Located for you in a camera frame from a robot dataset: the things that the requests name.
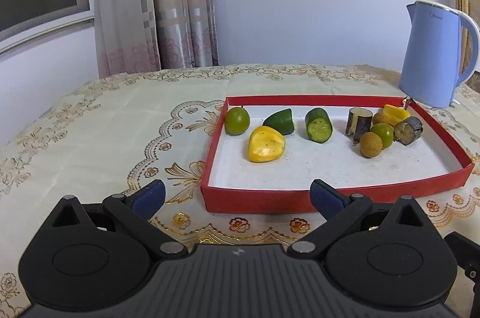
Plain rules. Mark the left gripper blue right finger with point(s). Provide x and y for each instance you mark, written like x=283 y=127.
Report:
x=343 y=215

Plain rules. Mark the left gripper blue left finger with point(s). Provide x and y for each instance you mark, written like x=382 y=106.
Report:
x=134 y=212

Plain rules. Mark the brown longan round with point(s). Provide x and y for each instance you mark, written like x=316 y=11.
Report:
x=371 y=145

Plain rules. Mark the green cucumber cut piece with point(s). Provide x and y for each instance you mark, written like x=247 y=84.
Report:
x=318 y=125

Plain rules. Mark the green tomato with stem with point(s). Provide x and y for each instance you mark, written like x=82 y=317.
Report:
x=385 y=132

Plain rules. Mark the sugarcane piece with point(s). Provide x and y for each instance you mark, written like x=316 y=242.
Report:
x=359 y=122
x=408 y=130

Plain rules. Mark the large yellow pepper piece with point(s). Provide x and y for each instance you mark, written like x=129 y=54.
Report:
x=265 y=144

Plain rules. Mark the green cucumber end piece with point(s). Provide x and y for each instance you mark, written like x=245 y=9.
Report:
x=281 y=121

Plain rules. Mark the small yellow pepper piece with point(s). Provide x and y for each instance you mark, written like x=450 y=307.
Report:
x=395 y=115

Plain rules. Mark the small green lime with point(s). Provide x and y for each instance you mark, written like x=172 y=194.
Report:
x=236 y=121

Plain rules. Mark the brown longan with stem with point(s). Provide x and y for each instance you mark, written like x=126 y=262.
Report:
x=379 y=117

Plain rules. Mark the red shallow box tray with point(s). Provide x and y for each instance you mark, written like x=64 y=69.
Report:
x=434 y=163

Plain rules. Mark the blue electric kettle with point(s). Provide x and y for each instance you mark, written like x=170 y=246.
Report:
x=432 y=65

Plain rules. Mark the pink floral curtain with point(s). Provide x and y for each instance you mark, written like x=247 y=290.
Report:
x=138 y=36

